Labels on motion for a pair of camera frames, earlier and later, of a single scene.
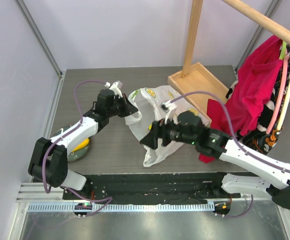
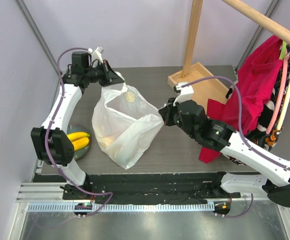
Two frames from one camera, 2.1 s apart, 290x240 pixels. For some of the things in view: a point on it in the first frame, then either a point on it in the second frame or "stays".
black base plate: x=148 y=188 stays
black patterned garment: x=257 y=138 stays
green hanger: x=283 y=50 stays
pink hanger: x=284 y=75 stays
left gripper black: x=129 y=108 -> x=111 y=78
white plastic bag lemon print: x=148 y=100 -> x=124 y=123
